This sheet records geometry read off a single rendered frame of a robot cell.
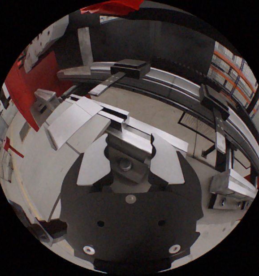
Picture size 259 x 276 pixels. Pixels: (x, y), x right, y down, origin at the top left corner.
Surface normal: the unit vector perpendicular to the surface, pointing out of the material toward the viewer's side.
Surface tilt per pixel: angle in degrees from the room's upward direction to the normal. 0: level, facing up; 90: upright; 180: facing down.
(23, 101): 90
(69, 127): 0
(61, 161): 0
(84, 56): 90
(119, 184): 0
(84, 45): 90
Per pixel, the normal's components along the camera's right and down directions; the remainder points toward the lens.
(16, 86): 0.88, 0.41
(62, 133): 0.00, -0.50
